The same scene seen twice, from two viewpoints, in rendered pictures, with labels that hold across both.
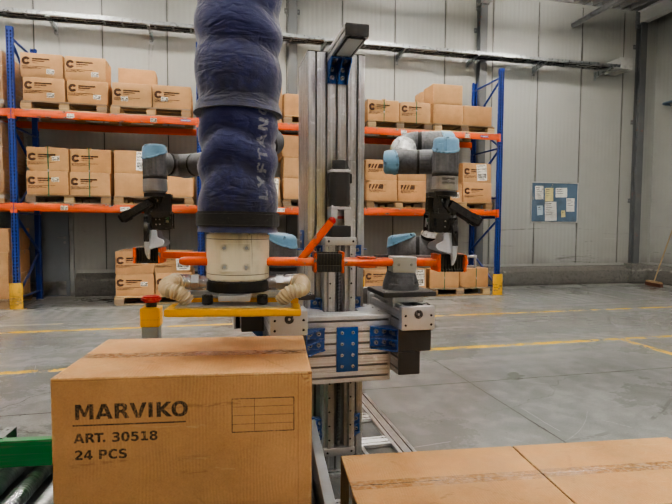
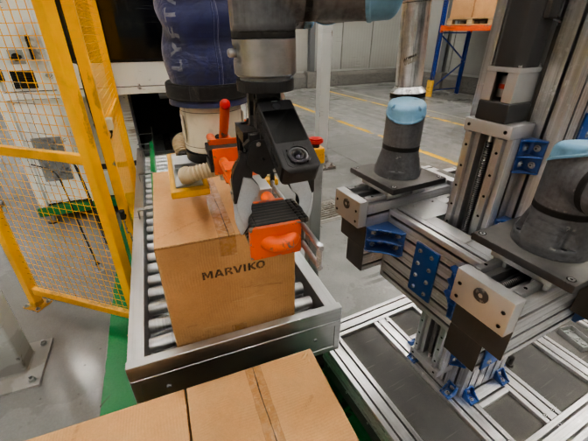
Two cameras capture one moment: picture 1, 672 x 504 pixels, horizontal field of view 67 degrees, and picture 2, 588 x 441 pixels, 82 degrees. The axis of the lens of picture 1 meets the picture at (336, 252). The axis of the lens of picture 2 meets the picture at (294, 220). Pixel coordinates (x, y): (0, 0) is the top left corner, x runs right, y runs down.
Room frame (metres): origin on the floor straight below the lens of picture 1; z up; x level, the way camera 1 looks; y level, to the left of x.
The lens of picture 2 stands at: (1.39, -0.76, 1.45)
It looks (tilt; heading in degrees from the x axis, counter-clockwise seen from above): 29 degrees down; 76
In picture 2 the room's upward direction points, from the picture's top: straight up
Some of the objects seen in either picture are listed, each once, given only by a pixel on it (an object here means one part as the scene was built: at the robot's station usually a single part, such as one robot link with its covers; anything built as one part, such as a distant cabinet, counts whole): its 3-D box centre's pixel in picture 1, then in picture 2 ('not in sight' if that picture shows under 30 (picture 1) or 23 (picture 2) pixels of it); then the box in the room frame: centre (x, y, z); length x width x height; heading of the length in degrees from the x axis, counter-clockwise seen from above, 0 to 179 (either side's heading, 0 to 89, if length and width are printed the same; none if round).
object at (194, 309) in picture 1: (235, 304); (185, 166); (1.30, 0.26, 1.10); 0.34 x 0.10 x 0.05; 96
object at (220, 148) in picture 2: (327, 261); (228, 155); (1.42, 0.02, 1.20); 0.10 x 0.08 x 0.06; 6
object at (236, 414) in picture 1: (198, 424); (219, 241); (1.36, 0.38, 0.75); 0.60 x 0.40 x 0.40; 97
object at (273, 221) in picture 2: (448, 262); (268, 227); (1.45, -0.33, 1.20); 0.08 x 0.07 x 0.05; 96
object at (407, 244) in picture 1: (402, 248); (582, 173); (2.09, -0.28, 1.20); 0.13 x 0.12 x 0.14; 82
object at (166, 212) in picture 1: (158, 212); not in sight; (1.62, 0.57, 1.34); 0.09 x 0.08 x 0.12; 97
